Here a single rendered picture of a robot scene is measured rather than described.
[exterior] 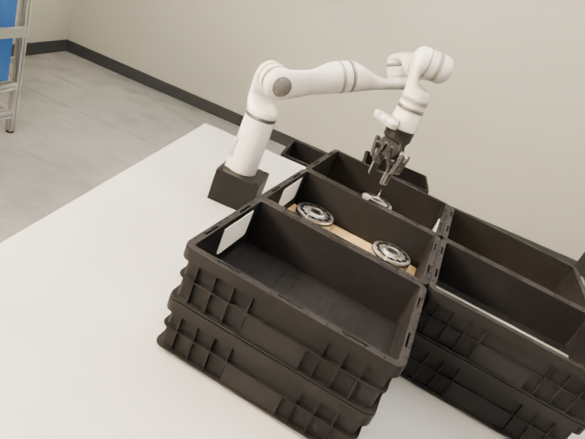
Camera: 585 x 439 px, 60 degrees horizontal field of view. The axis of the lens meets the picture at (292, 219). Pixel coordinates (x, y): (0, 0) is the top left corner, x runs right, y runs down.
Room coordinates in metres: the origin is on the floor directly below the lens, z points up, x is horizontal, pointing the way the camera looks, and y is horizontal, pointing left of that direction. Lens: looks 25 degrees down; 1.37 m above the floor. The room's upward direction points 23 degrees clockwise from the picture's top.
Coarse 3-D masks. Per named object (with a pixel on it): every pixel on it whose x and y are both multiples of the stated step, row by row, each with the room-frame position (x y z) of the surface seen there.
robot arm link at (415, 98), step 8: (424, 48) 1.32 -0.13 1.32; (416, 56) 1.31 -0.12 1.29; (424, 56) 1.31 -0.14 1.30; (432, 56) 1.31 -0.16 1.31; (416, 64) 1.30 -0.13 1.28; (424, 64) 1.30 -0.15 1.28; (416, 72) 1.30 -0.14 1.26; (424, 72) 1.31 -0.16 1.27; (408, 80) 1.33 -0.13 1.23; (416, 80) 1.30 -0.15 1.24; (408, 88) 1.32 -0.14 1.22; (416, 88) 1.31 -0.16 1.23; (424, 88) 1.35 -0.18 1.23; (408, 96) 1.31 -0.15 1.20; (416, 96) 1.31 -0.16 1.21; (424, 96) 1.31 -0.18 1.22; (400, 104) 1.32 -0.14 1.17; (408, 104) 1.31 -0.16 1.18; (416, 104) 1.31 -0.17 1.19; (424, 104) 1.31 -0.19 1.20; (416, 112) 1.31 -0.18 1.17
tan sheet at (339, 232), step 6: (294, 204) 1.26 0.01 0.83; (294, 210) 1.23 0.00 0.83; (336, 228) 1.22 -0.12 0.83; (342, 234) 1.20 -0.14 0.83; (348, 234) 1.22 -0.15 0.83; (348, 240) 1.18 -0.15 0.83; (354, 240) 1.20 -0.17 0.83; (360, 240) 1.21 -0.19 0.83; (360, 246) 1.18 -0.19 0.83; (366, 246) 1.20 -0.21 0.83; (408, 270) 1.16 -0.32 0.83; (414, 270) 1.17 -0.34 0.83
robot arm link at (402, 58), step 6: (396, 54) 1.59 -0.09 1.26; (402, 54) 1.55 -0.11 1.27; (408, 54) 1.52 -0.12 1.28; (390, 60) 1.62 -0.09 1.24; (396, 60) 1.60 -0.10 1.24; (402, 60) 1.51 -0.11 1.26; (408, 60) 1.44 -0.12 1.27; (390, 66) 1.62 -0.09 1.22; (402, 66) 1.50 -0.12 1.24; (408, 72) 1.43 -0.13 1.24
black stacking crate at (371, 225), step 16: (304, 176) 1.26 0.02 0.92; (304, 192) 1.27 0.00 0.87; (320, 192) 1.26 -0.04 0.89; (336, 192) 1.25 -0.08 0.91; (336, 208) 1.25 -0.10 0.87; (352, 208) 1.24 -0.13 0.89; (368, 208) 1.23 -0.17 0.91; (336, 224) 1.24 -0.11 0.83; (352, 224) 1.23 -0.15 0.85; (368, 224) 1.23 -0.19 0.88; (384, 224) 1.22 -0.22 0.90; (400, 224) 1.21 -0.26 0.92; (368, 240) 1.22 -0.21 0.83; (384, 240) 1.21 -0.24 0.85; (400, 240) 1.21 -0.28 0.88; (416, 240) 1.20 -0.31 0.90; (432, 240) 1.19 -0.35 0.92; (416, 256) 1.20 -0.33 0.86; (416, 272) 1.15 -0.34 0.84
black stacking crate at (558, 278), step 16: (464, 224) 1.47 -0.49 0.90; (480, 224) 1.46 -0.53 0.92; (464, 240) 1.46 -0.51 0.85; (480, 240) 1.46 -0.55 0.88; (496, 240) 1.45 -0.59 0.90; (512, 240) 1.44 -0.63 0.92; (496, 256) 1.44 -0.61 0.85; (512, 256) 1.43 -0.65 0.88; (528, 256) 1.43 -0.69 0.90; (544, 256) 1.42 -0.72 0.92; (528, 272) 1.42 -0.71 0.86; (544, 272) 1.41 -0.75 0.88; (560, 272) 1.41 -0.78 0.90; (560, 288) 1.38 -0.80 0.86; (576, 288) 1.28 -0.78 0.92
